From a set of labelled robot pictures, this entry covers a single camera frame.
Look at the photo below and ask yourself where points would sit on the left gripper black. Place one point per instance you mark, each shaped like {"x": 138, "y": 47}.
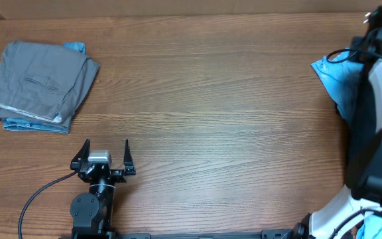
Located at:
{"x": 119, "y": 174}

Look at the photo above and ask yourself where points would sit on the black shorts with mesh lining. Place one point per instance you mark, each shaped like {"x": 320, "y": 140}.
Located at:
{"x": 356, "y": 106}

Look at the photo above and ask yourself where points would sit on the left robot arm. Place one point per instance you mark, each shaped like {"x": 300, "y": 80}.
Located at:
{"x": 92, "y": 211}

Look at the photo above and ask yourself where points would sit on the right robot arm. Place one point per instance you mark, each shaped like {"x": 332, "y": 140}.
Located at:
{"x": 361, "y": 194}

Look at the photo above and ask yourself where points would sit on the folded blue jeans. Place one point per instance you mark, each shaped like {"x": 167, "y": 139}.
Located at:
{"x": 22, "y": 124}

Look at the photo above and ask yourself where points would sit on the folded grey trousers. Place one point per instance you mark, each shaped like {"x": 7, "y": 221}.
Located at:
{"x": 44, "y": 82}

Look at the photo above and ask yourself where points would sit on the cardboard backdrop panel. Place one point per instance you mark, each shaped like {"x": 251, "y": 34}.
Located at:
{"x": 62, "y": 9}

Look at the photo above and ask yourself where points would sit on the light blue printed t-shirt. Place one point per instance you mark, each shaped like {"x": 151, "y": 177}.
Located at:
{"x": 341, "y": 80}

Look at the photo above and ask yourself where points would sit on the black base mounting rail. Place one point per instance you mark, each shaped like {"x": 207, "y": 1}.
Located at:
{"x": 264, "y": 234}

